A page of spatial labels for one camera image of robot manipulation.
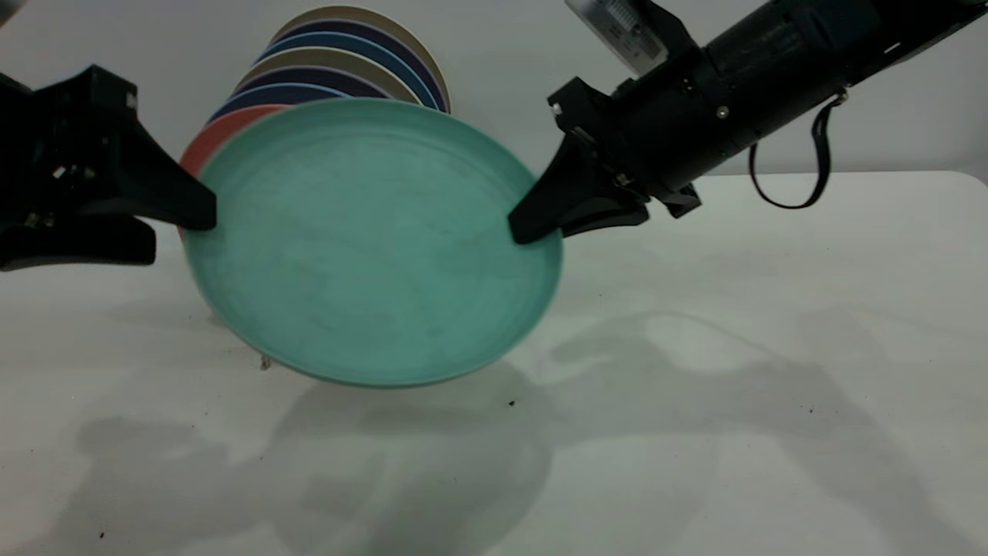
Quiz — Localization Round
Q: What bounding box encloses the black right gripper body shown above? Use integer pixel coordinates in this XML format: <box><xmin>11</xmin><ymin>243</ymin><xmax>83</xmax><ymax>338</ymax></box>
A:
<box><xmin>548</xmin><ymin>46</ymin><xmax>761</xmax><ymax>219</ymax></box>

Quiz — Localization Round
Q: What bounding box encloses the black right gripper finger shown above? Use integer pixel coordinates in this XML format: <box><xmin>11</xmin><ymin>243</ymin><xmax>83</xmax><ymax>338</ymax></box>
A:
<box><xmin>562</xmin><ymin>202</ymin><xmax>653</xmax><ymax>238</ymax></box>
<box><xmin>508</xmin><ymin>135</ymin><xmax>649</xmax><ymax>244</ymax></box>

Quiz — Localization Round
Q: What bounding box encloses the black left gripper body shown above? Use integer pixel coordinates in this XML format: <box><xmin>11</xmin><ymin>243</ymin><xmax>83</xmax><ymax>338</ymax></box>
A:
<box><xmin>0</xmin><ymin>66</ymin><xmax>141</xmax><ymax>232</ymax></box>

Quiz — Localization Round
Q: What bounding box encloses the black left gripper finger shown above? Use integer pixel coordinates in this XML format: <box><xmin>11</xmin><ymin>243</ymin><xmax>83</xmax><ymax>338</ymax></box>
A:
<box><xmin>81</xmin><ymin>116</ymin><xmax>217</xmax><ymax>231</ymax></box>
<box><xmin>0</xmin><ymin>219</ymin><xmax>157</xmax><ymax>271</ymax></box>

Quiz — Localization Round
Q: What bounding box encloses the green round plate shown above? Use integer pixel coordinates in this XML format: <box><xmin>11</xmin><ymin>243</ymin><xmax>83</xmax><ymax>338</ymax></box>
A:
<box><xmin>181</xmin><ymin>97</ymin><xmax>564</xmax><ymax>388</ymax></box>

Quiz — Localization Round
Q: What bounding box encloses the pink round plate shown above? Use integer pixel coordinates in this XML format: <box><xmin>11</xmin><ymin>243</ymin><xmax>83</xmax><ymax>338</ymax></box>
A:
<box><xmin>179</xmin><ymin>104</ymin><xmax>290</xmax><ymax>240</ymax></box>

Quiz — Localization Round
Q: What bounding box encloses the navy plate light blue rim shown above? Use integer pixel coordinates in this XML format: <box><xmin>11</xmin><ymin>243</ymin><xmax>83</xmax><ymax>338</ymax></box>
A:
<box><xmin>208</xmin><ymin>83</ymin><xmax>352</xmax><ymax>124</ymax></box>

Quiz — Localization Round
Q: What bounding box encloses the purple round plate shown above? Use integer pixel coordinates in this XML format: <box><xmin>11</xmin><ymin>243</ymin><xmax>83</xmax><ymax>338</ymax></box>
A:
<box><xmin>235</xmin><ymin>66</ymin><xmax>394</xmax><ymax>101</ymax></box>
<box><xmin>270</xmin><ymin>19</ymin><xmax>448</xmax><ymax>113</ymax></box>

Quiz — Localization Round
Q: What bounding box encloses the beige round plate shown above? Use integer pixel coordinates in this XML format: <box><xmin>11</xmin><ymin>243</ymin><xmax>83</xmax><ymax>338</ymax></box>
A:
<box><xmin>270</xmin><ymin>6</ymin><xmax>452</xmax><ymax>115</ymax></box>
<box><xmin>235</xmin><ymin>46</ymin><xmax>421</xmax><ymax>105</ymax></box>

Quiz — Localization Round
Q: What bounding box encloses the teal blue round plate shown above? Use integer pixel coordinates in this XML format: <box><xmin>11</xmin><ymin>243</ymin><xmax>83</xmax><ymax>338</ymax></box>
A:
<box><xmin>259</xmin><ymin>31</ymin><xmax>441</xmax><ymax>109</ymax></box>

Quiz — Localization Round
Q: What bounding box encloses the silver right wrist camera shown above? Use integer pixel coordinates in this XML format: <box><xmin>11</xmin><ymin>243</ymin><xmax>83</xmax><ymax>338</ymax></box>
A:
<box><xmin>566</xmin><ymin>0</ymin><xmax>699</xmax><ymax>78</ymax></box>

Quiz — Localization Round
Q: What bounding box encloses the black cable loop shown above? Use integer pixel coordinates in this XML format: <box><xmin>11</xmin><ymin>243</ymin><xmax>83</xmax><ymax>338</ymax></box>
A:
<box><xmin>747</xmin><ymin>91</ymin><xmax>846</xmax><ymax>211</ymax></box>

